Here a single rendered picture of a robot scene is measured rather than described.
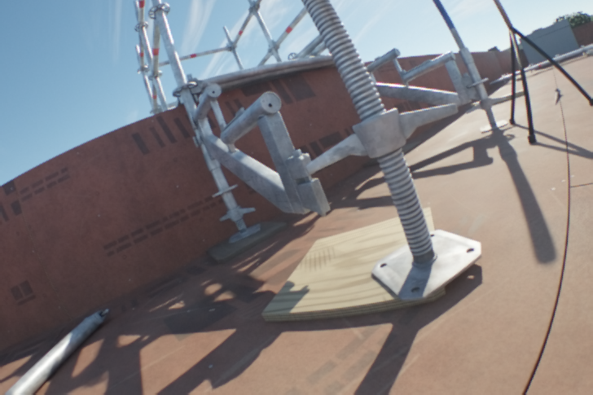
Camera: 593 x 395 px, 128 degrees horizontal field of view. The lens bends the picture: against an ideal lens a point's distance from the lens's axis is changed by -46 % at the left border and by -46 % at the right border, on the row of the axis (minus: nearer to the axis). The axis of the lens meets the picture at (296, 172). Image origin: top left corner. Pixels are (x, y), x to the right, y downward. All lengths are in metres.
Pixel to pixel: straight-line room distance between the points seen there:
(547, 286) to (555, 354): 0.10
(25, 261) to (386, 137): 1.46
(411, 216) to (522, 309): 0.20
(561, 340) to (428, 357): 0.15
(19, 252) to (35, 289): 0.18
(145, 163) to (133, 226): 0.29
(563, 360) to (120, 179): 1.36
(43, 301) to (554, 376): 1.55
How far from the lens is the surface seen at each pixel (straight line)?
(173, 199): 1.25
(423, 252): 0.41
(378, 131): 0.34
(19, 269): 1.50
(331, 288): 0.46
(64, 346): 0.91
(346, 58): 0.36
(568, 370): 0.30
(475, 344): 0.32
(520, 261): 0.42
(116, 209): 1.26
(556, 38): 6.18
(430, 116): 0.38
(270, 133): 0.57
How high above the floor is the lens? 0.25
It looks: 4 degrees down
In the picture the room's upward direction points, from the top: 24 degrees counter-clockwise
